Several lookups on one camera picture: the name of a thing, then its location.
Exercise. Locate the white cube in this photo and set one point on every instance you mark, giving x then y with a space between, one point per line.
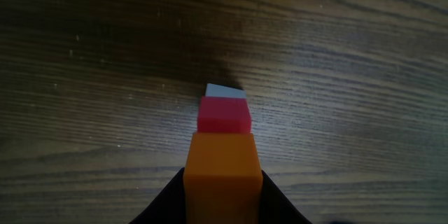
224 91

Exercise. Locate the orange cube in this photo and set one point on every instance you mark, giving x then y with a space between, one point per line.
222 175

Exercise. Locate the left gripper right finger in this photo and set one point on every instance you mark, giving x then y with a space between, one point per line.
276 206

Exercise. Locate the red cube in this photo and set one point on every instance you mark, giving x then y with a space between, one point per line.
224 113

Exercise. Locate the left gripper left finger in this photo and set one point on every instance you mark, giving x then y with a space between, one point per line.
168 206

